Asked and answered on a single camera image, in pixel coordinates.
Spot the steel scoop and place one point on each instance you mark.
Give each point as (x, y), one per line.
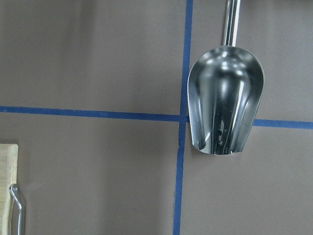
(224, 91)

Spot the wooden cutting board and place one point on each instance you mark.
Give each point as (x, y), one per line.
(8, 176)

